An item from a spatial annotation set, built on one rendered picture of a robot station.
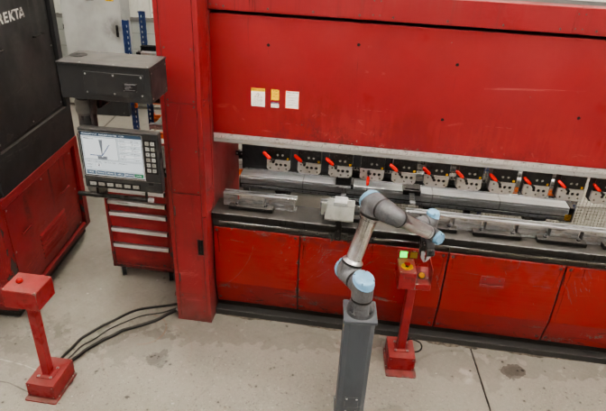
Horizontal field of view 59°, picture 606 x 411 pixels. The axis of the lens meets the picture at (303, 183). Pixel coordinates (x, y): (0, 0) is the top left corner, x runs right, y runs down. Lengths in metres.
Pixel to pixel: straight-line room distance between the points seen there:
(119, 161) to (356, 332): 1.58
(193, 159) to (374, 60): 1.24
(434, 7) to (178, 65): 1.44
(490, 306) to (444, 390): 0.63
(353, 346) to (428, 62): 1.63
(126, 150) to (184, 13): 0.80
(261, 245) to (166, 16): 1.57
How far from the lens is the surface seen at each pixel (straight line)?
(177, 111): 3.24
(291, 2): 3.11
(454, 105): 3.24
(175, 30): 3.11
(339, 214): 3.35
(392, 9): 3.07
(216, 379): 3.66
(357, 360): 3.10
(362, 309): 2.88
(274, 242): 3.59
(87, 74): 2.99
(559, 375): 4.14
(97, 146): 3.10
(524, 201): 3.93
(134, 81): 2.89
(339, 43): 3.13
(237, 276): 3.83
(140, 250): 4.32
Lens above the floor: 2.69
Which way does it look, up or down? 27 degrees down
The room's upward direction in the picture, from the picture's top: 3 degrees clockwise
